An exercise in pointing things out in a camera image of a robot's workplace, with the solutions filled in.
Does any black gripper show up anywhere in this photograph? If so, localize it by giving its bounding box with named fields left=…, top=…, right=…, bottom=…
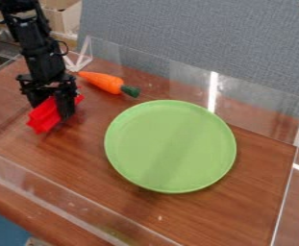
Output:
left=16, top=47, right=77, bottom=121

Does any red plastic block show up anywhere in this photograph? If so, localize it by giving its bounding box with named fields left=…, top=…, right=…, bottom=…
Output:
left=24, top=93, right=85, bottom=135

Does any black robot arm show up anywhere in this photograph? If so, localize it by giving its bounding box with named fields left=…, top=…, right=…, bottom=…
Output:
left=0, top=0, right=77, bottom=120

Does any orange toy carrot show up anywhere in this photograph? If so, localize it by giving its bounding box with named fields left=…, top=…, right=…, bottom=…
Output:
left=78, top=71, right=140, bottom=98

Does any cardboard box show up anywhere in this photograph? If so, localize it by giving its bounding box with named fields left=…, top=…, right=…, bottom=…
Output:
left=40, top=0, right=82, bottom=34

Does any green round plate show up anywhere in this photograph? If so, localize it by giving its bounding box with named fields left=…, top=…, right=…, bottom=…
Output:
left=104, top=100, right=236, bottom=194

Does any clear acrylic corner bracket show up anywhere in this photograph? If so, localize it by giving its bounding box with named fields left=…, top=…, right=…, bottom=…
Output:
left=62, top=36, right=92, bottom=72

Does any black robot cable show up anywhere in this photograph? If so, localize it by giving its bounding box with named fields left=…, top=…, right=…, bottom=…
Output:
left=54, top=39, right=70, bottom=58

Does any clear acrylic enclosure wall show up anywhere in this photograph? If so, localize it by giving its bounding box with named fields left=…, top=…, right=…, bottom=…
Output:
left=0, top=39, right=299, bottom=246

